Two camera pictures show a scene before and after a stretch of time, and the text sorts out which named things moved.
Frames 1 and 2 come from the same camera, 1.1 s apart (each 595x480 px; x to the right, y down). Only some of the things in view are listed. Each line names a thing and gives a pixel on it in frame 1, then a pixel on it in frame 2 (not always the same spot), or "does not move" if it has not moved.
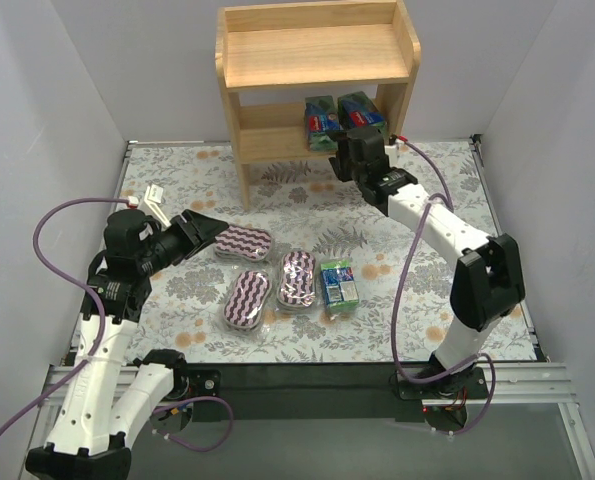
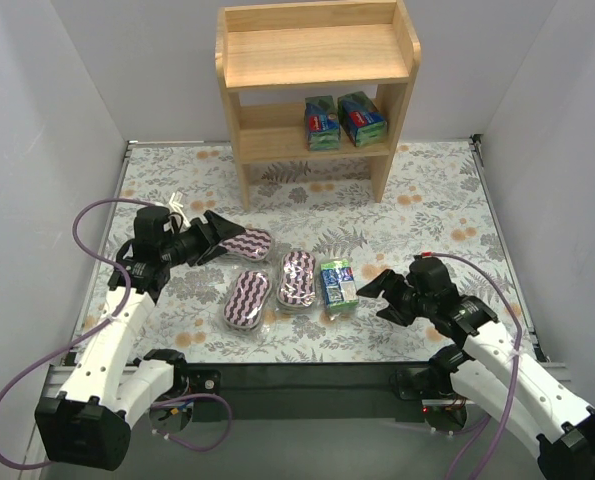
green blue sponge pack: x=339 y=286 does not move
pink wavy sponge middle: x=298 y=285 does not move
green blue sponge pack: x=321 y=117 does not move
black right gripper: x=341 y=167 → x=394 y=295
